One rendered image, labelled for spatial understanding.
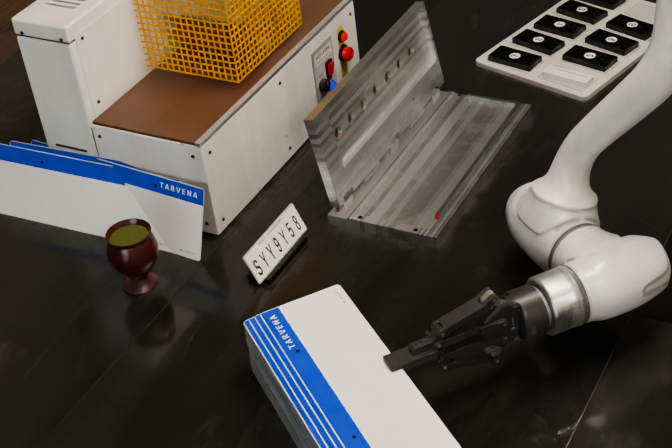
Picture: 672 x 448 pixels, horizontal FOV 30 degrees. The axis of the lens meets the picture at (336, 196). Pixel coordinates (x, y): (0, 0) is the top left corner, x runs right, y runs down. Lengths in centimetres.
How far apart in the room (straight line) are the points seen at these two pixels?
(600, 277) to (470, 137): 61
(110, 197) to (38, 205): 16
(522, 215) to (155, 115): 67
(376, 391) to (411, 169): 65
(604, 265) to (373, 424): 41
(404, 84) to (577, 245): 63
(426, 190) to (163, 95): 49
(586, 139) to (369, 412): 51
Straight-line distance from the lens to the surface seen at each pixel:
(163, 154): 214
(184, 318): 204
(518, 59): 257
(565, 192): 190
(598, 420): 180
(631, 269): 183
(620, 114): 179
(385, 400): 170
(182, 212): 215
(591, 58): 257
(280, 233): 211
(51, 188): 232
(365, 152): 221
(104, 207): 225
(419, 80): 238
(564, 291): 179
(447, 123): 238
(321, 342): 179
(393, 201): 218
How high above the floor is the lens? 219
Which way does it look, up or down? 35 degrees down
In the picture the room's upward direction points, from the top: 8 degrees counter-clockwise
